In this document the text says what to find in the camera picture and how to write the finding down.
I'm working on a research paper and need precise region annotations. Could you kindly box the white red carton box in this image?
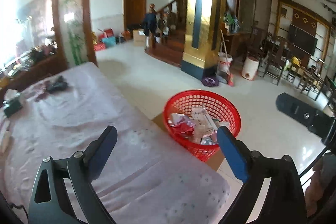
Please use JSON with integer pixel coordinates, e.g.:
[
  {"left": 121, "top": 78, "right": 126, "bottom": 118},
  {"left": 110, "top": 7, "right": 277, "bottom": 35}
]
[{"left": 191, "top": 106, "right": 218, "bottom": 136}]

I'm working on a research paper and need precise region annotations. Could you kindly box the red plastic wrapper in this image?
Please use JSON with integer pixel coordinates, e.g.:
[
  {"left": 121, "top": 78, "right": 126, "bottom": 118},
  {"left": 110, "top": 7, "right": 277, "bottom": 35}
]
[{"left": 171, "top": 122, "right": 194, "bottom": 138}]

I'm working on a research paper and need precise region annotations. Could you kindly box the black speaker box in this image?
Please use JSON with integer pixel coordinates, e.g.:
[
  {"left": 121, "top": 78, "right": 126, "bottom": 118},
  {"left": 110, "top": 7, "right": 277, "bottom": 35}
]
[{"left": 276, "top": 93, "right": 335, "bottom": 146}]

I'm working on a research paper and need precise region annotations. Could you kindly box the dark green tissue box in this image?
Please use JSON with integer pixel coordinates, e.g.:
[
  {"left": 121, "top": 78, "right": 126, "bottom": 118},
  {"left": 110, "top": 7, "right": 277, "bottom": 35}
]
[{"left": 3, "top": 89, "right": 25, "bottom": 118}]

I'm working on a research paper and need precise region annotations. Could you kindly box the dark red foil packet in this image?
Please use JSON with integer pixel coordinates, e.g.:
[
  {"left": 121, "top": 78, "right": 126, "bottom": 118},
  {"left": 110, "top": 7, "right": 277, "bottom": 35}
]
[{"left": 34, "top": 83, "right": 48, "bottom": 102}]

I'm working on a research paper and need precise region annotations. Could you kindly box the black toy pistol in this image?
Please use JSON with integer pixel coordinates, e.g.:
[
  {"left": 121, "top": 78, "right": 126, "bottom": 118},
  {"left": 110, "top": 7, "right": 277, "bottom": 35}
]
[{"left": 45, "top": 76, "right": 68, "bottom": 94}]

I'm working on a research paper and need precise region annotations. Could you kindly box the red plastic mesh basket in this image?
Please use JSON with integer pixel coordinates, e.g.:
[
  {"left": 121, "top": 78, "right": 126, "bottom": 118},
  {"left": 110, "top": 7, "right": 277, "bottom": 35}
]
[{"left": 163, "top": 90, "right": 242, "bottom": 162}]

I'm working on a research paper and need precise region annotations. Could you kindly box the white cylindrical bucket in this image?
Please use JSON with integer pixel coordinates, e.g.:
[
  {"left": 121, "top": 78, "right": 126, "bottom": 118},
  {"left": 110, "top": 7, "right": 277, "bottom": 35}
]
[{"left": 241, "top": 56, "right": 259, "bottom": 81}]

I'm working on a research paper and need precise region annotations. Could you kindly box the white sack with broom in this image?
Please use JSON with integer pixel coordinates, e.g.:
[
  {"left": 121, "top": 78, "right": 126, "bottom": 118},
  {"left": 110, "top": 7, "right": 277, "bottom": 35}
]
[{"left": 217, "top": 31, "right": 234, "bottom": 86}]

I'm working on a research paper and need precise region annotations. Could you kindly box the dark wooden chair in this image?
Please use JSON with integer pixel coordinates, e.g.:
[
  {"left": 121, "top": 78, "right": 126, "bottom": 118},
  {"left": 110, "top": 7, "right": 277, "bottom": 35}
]
[{"left": 262, "top": 36, "right": 287, "bottom": 85}]

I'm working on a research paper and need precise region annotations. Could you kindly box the flat black television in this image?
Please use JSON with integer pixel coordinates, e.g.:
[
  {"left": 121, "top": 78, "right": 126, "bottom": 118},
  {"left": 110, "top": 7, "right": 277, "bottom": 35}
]
[{"left": 287, "top": 24, "right": 317, "bottom": 55}]

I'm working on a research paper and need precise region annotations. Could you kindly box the cardboard box on floor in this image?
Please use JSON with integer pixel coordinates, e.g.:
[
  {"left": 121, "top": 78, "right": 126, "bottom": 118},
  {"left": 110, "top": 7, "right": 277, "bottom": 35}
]
[{"left": 133, "top": 29, "right": 146, "bottom": 47}]

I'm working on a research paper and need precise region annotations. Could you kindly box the person in dark clothes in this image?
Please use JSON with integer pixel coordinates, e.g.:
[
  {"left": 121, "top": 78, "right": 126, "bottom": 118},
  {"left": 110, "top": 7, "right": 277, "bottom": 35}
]
[{"left": 142, "top": 3, "right": 157, "bottom": 48}]

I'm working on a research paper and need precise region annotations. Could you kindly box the gold blue pillar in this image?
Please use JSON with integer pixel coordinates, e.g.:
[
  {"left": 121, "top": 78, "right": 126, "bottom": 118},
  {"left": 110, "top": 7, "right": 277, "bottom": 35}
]
[{"left": 181, "top": 0, "right": 226, "bottom": 80}]

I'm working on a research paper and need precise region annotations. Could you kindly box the brown wooden door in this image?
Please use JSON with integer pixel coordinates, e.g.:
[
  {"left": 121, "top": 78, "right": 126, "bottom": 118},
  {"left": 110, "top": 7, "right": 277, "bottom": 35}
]
[{"left": 123, "top": 0, "right": 147, "bottom": 30}]

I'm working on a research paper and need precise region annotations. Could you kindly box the wooden stair railing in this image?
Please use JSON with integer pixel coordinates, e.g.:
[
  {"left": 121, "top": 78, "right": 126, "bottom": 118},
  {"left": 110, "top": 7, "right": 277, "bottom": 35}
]
[{"left": 157, "top": 0, "right": 187, "bottom": 39}]

